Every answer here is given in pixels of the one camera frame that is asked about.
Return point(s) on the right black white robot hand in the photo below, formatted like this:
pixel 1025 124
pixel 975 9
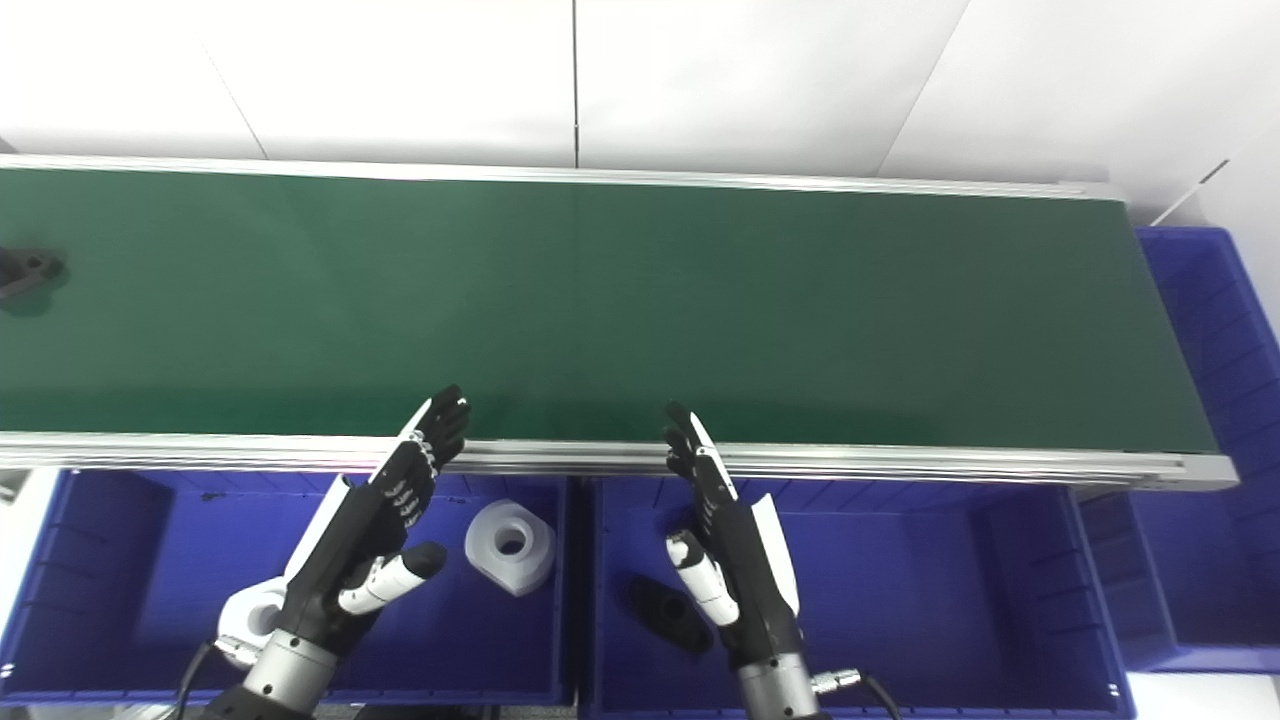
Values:
pixel 745 570

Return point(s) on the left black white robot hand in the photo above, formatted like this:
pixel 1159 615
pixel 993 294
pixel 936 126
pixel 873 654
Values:
pixel 340 560

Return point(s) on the black flange part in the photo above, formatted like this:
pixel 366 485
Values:
pixel 30 270
pixel 665 612

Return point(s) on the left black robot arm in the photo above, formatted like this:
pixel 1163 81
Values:
pixel 285 675

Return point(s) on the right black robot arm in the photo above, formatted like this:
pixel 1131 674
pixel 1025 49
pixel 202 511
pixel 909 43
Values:
pixel 775 690

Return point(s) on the white hexagonal plastic part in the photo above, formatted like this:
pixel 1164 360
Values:
pixel 250 615
pixel 510 550

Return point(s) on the blue plastic bin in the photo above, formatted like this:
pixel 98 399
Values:
pixel 120 580
pixel 920 600
pixel 1220 400

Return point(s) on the green conveyor belt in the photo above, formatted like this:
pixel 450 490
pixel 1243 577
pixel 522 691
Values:
pixel 620 310
pixel 900 462

